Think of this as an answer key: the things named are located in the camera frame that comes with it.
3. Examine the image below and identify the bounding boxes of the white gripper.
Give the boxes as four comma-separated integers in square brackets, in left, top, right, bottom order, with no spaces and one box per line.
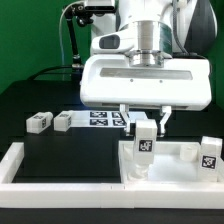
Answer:
[80,33,211,136]

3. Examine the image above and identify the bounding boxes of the white square table top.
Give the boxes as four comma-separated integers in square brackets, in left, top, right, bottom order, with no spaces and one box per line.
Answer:
[118,139,224,184]

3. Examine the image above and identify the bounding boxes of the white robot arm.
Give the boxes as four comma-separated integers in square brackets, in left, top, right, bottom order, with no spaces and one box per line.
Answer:
[80,0,217,133]

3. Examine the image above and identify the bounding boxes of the paper sheet with tags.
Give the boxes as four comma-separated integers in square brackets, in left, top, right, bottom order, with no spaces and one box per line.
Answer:
[68,110,149,129]

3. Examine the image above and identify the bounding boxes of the white U-shaped obstacle fence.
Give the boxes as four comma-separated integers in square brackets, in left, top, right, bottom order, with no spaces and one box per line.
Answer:
[0,143,224,209]

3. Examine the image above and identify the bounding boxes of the black cable bundle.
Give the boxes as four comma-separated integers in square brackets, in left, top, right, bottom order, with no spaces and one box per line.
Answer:
[27,65,84,82]

